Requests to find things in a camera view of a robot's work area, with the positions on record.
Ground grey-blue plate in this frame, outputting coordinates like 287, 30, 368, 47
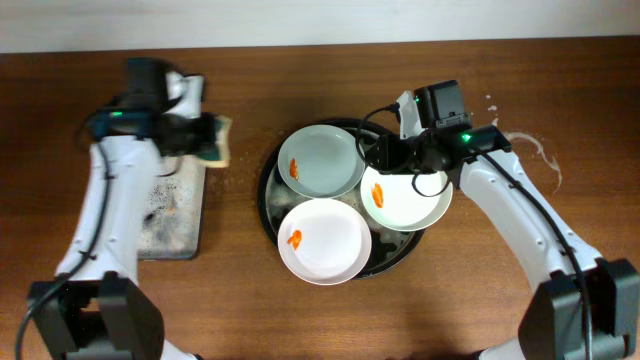
277, 125, 365, 198

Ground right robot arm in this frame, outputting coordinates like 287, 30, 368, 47
358, 80, 639, 360

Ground rectangular black soap tray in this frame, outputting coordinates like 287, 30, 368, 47
138, 156, 206, 261

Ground right black cable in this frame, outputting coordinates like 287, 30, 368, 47
354, 103, 451, 199

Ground round black tray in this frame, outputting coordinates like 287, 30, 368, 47
257, 118, 423, 279

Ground black cable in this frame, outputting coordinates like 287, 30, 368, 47
14, 142, 114, 360
354, 103, 451, 199

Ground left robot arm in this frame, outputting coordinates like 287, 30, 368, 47
14, 57, 231, 359

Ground left black cable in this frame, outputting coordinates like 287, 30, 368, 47
14, 142, 114, 360

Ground green yellow sponge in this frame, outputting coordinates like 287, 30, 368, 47
194, 113, 232, 168

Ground pinkish white plate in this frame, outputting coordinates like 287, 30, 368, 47
277, 199, 372, 286

